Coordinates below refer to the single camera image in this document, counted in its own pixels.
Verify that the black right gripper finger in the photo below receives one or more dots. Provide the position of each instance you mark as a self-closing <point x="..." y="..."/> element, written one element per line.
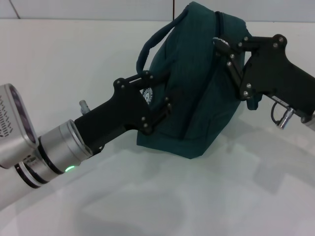
<point x="246" y="43"/>
<point x="235" y="68"/>

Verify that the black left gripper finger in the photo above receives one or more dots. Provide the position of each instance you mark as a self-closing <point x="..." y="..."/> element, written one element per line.
<point x="160" y="115"/>
<point x="147" y="78"/>

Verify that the dark teal fabric lunch bag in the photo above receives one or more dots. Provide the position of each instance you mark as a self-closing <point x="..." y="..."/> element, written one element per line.
<point x="197" y="103"/>

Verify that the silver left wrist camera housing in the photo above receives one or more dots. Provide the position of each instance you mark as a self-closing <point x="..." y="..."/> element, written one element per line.
<point x="14" y="127"/>

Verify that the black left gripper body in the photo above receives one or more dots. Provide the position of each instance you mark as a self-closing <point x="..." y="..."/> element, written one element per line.
<point x="115" y="115"/>

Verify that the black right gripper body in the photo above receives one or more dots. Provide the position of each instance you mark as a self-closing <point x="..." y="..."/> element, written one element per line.
<point x="273" y="71"/>

